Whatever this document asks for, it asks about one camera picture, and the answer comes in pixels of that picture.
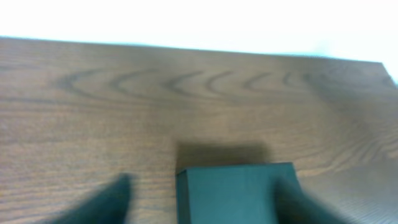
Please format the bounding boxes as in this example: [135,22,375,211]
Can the black gift box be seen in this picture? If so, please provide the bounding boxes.
[176,162,300,224]

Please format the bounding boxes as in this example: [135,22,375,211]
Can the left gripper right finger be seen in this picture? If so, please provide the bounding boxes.
[272,179,351,224]

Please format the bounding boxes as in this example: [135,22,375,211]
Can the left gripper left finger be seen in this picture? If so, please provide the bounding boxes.
[45,174,133,224]

